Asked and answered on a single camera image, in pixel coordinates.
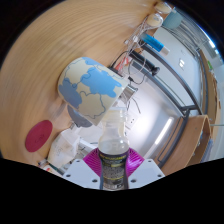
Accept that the flat round red coaster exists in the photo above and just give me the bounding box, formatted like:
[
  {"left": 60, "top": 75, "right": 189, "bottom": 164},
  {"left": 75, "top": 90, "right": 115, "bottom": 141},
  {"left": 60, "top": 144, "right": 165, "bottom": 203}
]
[{"left": 24, "top": 119, "right": 54, "bottom": 153}]

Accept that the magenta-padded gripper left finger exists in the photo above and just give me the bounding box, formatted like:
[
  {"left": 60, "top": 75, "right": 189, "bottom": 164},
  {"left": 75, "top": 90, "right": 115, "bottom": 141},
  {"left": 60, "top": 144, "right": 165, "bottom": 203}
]
[{"left": 62, "top": 148, "right": 102, "bottom": 190}]

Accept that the clear bottle with dark label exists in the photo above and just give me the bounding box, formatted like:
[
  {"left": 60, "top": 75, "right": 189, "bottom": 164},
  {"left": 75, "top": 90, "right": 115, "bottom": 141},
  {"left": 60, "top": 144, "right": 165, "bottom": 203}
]
[{"left": 97, "top": 106, "right": 131, "bottom": 191}]

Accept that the white tape roll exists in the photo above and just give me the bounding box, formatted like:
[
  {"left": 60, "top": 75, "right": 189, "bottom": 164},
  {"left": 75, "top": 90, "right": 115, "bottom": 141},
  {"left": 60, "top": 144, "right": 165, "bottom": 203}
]
[
  {"left": 154, "top": 1, "right": 173, "bottom": 15},
  {"left": 146, "top": 13, "right": 164, "bottom": 28}
]

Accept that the teal cushion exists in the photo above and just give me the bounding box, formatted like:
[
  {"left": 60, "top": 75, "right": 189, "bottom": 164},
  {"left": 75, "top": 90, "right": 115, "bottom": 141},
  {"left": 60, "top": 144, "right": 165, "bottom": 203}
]
[{"left": 162, "top": 8, "right": 184, "bottom": 30}]

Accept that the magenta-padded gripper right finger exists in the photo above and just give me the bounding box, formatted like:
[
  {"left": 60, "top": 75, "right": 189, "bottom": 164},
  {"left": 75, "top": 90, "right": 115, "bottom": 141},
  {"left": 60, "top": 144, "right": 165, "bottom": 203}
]
[{"left": 125, "top": 148, "right": 166, "bottom": 190}]

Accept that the black electric shaver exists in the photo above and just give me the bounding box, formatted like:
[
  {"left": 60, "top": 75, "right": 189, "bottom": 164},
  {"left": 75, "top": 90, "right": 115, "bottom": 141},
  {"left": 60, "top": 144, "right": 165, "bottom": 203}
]
[{"left": 129, "top": 49, "right": 161, "bottom": 76}]

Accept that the cream mug with blue print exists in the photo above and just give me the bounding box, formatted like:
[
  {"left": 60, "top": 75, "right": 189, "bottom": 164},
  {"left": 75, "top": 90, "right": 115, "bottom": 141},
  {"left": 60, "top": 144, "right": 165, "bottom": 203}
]
[{"left": 57, "top": 56, "right": 129, "bottom": 129}]

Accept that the blue tube with white cap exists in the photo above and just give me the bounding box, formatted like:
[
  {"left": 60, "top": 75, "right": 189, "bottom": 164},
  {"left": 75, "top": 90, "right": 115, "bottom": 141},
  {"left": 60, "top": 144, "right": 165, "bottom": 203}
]
[{"left": 139, "top": 32, "right": 171, "bottom": 56}]

